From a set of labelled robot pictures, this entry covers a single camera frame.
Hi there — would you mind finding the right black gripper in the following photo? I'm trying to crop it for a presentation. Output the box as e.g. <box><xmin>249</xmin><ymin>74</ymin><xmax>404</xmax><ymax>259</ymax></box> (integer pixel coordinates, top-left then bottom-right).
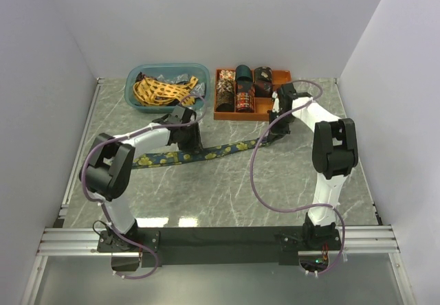
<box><xmin>267</xmin><ymin>109</ymin><xmax>295</xmax><ymax>143</ymax></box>

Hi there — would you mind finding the blue floral tie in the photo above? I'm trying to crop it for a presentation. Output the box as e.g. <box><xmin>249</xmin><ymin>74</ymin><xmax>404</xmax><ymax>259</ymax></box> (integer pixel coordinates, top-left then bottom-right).
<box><xmin>131</xmin><ymin>139</ymin><xmax>258</xmax><ymax>170</ymax></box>

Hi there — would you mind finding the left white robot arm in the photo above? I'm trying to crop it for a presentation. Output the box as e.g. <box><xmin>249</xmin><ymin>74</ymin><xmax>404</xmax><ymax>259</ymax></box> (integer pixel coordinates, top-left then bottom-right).
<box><xmin>79</xmin><ymin>104</ymin><xmax>201</xmax><ymax>251</ymax></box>

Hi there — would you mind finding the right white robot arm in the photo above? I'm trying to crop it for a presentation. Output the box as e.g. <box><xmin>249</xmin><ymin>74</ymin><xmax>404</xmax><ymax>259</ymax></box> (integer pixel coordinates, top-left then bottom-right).
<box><xmin>267</xmin><ymin>83</ymin><xmax>358</xmax><ymax>249</ymax></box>

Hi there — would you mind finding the maroon rolled tie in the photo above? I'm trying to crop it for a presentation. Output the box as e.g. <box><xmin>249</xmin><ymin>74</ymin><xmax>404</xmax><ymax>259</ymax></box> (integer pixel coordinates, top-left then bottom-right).
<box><xmin>254</xmin><ymin>80</ymin><xmax>273</xmax><ymax>98</ymax></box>

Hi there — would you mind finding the red striped rolled tie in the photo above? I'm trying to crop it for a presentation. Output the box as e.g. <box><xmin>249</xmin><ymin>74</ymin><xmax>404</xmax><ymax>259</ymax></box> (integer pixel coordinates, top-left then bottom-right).
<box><xmin>235</xmin><ymin>92</ymin><xmax>254</xmax><ymax>113</ymax></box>

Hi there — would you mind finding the dark brown rolled tie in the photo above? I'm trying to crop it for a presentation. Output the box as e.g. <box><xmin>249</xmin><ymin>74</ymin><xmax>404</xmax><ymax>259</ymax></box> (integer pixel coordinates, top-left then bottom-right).
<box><xmin>215</xmin><ymin>91</ymin><xmax>235</xmax><ymax>112</ymax></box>

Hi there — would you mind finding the orange divided tray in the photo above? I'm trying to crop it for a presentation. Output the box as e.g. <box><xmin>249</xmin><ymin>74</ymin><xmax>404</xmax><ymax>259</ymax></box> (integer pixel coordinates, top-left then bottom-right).
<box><xmin>213</xmin><ymin>69</ymin><xmax>292</xmax><ymax>122</ymax></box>

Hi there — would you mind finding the dark red dotted rolled tie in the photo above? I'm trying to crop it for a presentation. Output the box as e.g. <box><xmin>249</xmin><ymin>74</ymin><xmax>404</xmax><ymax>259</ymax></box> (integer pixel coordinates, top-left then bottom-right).
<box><xmin>236</xmin><ymin>80</ymin><xmax>255</xmax><ymax>95</ymax></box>

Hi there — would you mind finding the black floral rolled tie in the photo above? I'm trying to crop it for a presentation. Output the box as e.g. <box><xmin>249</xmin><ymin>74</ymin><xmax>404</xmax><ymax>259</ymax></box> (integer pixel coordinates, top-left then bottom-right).
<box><xmin>253</xmin><ymin>66</ymin><xmax>272</xmax><ymax>83</ymax></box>

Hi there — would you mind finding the blue plastic bin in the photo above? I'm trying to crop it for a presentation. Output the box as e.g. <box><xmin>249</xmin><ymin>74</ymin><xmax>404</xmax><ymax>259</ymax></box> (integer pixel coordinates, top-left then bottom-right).
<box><xmin>124</xmin><ymin>63</ymin><xmax>212</xmax><ymax>113</ymax></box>

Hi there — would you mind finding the yellow patterned tie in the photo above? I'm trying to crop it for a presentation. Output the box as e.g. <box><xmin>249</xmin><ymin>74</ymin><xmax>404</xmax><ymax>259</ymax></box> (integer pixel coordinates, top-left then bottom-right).
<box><xmin>133</xmin><ymin>78</ymin><xmax>195</xmax><ymax>106</ymax></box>

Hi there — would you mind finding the teal rolled tie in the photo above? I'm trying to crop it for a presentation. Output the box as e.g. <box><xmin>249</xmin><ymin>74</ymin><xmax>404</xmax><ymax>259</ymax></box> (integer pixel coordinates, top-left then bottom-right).
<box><xmin>235</xmin><ymin>65</ymin><xmax>253</xmax><ymax>82</ymax></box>

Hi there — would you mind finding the brown patterned rolled tie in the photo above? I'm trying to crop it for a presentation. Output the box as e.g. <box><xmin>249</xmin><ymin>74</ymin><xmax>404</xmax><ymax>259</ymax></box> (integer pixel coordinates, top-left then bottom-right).
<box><xmin>216</xmin><ymin>79</ymin><xmax>234</xmax><ymax>93</ymax></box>

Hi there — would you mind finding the red white rolled tie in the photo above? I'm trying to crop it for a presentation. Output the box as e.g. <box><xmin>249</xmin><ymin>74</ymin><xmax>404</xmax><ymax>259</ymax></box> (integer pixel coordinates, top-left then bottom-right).
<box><xmin>219</xmin><ymin>69</ymin><xmax>236</xmax><ymax>81</ymax></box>

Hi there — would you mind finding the dark tie in bin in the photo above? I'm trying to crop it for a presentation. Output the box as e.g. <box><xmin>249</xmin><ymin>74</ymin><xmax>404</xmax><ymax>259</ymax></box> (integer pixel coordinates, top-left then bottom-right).
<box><xmin>135</xmin><ymin>72</ymin><xmax>149</xmax><ymax>84</ymax></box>

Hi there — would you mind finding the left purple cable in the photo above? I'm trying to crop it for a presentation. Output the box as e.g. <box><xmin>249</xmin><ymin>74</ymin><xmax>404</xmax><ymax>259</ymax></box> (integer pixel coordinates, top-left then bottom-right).
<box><xmin>81</xmin><ymin>94</ymin><xmax>206</xmax><ymax>280</ymax></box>

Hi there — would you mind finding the purple cable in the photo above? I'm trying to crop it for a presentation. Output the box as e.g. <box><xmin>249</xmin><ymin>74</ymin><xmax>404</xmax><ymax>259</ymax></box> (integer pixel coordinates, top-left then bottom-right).
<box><xmin>250</xmin><ymin>80</ymin><xmax>345</xmax><ymax>277</ymax></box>
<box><xmin>81</xmin><ymin>94</ymin><xmax>206</xmax><ymax>280</ymax></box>

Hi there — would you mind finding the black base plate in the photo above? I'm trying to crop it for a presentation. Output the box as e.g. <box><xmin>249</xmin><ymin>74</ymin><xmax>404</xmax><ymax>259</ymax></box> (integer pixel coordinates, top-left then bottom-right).
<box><xmin>97</xmin><ymin>226</ymin><xmax>342</xmax><ymax>268</ymax></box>

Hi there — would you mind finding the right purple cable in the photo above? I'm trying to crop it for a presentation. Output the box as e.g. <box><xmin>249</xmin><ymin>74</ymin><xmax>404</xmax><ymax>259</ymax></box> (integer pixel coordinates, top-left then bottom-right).
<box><xmin>250</xmin><ymin>80</ymin><xmax>345</xmax><ymax>277</ymax></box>

